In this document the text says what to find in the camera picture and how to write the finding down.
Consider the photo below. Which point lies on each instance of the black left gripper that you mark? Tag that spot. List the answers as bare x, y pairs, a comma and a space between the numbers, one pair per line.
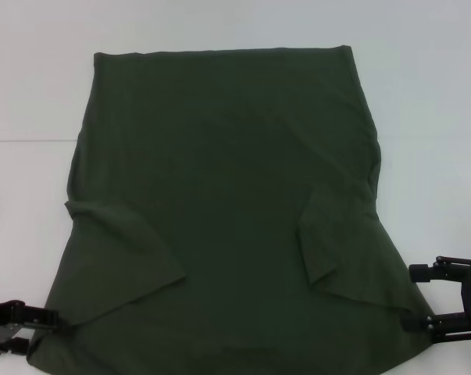
2, 314

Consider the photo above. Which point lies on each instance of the dark green t-shirt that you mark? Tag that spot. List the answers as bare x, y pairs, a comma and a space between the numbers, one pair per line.
219, 176

